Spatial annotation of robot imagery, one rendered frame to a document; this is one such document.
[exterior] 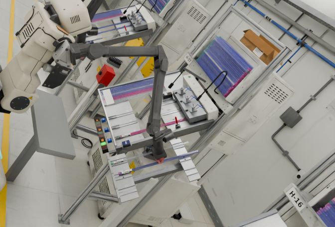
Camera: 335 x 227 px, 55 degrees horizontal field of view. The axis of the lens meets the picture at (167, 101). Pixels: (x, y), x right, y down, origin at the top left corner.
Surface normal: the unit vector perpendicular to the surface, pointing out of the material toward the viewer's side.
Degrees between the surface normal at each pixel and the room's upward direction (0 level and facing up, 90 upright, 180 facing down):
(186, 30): 90
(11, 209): 0
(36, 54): 90
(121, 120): 44
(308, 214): 90
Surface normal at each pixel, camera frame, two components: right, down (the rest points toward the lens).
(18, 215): 0.62, -0.72
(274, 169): -0.71, -0.37
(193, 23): 0.33, 0.59
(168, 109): -0.04, -0.77
